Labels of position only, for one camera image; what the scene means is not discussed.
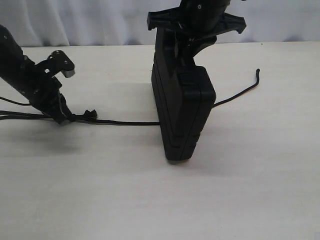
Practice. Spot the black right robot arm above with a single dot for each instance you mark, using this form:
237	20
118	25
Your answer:
161	49

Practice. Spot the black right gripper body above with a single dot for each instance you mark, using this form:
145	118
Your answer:
199	24

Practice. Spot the black plastic carry case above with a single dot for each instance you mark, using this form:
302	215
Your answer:
183	104

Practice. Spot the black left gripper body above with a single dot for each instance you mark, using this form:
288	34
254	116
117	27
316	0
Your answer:
45	86

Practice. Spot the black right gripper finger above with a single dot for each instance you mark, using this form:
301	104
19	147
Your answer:
175	59
188	56

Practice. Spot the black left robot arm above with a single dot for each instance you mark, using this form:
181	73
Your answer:
13	64

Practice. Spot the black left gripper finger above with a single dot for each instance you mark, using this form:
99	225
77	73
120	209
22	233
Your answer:
62	112

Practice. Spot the white backdrop curtain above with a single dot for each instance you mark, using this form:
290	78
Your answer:
48	23

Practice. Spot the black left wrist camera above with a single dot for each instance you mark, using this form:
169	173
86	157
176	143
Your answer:
68	70

